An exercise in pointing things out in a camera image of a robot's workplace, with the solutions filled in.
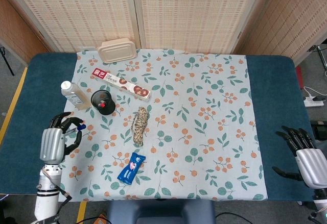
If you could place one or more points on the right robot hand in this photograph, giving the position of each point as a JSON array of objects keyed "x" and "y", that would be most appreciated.
[{"x": 310, "y": 165}]

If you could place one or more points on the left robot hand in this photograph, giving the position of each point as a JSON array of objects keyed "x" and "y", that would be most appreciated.
[{"x": 55, "y": 142}]

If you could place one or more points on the blue marker pen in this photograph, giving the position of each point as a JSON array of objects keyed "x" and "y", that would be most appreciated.
[{"x": 76, "y": 128}]

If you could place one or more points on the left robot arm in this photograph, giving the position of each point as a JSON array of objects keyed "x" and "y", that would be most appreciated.
[{"x": 47, "y": 193}]

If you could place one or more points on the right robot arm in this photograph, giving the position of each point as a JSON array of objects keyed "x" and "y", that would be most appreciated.
[{"x": 320, "y": 204}]

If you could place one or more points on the clear plastic drink bottle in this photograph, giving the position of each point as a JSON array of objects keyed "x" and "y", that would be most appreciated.
[{"x": 74, "y": 95}]

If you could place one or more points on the white power strip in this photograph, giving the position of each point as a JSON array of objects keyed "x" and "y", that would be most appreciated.
[{"x": 313, "y": 102}]

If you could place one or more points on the blue Oreo snack packet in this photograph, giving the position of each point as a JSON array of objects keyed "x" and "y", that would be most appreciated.
[{"x": 131, "y": 168}]

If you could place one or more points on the long red white box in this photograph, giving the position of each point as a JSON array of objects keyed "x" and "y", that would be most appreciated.
[{"x": 121, "y": 84}]

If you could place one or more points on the orange box on floor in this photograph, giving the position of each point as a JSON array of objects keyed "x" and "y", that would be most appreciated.
[{"x": 100, "y": 219}]

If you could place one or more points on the black tripod stand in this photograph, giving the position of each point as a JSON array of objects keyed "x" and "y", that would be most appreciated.
[{"x": 5, "y": 59}]

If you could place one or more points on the floral tablecloth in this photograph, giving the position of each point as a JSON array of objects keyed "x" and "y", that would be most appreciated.
[{"x": 163, "y": 127}]

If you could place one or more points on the metal stand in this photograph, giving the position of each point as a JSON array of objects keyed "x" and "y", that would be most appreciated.
[{"x": 319, "y": 55}]

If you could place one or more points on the beige lunch box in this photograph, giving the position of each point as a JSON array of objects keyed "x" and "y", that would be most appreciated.
[{"x": 117, "y": 50}]

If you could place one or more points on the bamboo folding screen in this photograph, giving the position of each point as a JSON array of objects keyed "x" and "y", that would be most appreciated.
[{"x": 163, "y": 14}]

